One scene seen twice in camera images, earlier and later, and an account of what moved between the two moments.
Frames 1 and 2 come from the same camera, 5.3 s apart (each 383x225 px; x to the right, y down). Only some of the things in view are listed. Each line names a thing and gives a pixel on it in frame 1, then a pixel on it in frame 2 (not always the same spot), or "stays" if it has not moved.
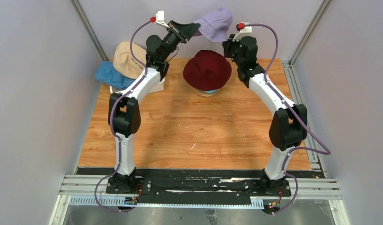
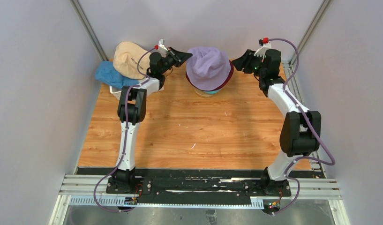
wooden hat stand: x=206 y=95 stays
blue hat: x=105 y=71 stays
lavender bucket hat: x=216 y=26 to x=207 y=68
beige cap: x=125 y=63 stays
